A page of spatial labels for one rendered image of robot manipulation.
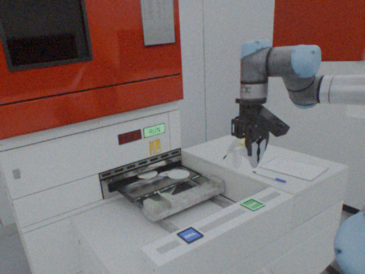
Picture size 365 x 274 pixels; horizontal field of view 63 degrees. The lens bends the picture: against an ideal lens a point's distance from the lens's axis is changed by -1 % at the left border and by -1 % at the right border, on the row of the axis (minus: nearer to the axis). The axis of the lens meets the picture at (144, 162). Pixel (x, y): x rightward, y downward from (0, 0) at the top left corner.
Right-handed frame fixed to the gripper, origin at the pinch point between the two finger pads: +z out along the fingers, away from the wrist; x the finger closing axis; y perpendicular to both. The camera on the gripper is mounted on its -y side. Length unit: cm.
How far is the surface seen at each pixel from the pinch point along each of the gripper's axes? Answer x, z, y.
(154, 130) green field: -1, 0, 58
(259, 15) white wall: -254, -56, 206
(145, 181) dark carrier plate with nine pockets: 11, 21, 51
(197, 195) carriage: -0.5, 22.6, 28.8
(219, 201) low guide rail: -8.1, 26.4, 23.9
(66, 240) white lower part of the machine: 50, 39, 59
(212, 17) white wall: -177, -57, 207
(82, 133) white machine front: 33, -6, 59
